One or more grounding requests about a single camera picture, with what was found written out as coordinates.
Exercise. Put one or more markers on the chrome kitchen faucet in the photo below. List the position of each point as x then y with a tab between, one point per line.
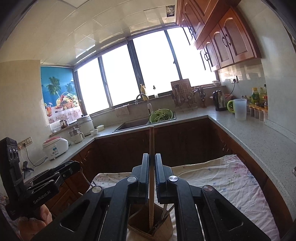
149	105

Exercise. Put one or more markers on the wooden utensil holder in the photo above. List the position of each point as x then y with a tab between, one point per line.
139	222

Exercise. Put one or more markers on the black electric kettle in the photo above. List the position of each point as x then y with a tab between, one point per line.
219	100

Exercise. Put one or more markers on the floral white tablecloth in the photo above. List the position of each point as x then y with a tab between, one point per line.
231	178

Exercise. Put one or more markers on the lower wooden cabinets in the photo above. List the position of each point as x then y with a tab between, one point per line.
190	142

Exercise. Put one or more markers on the tropical fruit poster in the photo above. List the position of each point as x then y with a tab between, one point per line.
59	94

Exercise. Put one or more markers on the dish soap bottle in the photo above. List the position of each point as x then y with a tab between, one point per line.
142	90

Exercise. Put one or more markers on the yellow oil bottle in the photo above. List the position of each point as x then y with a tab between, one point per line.
255	99

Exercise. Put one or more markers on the white electric pot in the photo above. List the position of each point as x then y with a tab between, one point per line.
86	124

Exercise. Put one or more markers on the white rice cooker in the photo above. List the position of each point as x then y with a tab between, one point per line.
55	147

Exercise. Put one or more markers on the white plastic pitcher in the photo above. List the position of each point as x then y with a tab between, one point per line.
240	109

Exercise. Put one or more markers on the wooden chopstick pair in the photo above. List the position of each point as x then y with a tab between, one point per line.
151	177

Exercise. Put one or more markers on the upper wooden wall cabinets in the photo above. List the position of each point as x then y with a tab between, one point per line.
219	30

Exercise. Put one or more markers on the white blender jug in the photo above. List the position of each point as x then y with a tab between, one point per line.
76	135

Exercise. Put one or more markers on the person's left hand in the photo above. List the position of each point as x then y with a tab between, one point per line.
28	228

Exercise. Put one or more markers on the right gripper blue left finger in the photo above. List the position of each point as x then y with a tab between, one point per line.
101	213

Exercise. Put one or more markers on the knife and utensil rack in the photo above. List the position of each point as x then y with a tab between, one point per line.
182	93

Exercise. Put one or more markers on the green vegetable colander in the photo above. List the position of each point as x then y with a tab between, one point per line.
161	115

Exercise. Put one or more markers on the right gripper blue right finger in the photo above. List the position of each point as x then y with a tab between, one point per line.
202	213

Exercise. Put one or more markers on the green mug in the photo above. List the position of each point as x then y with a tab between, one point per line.
230	106

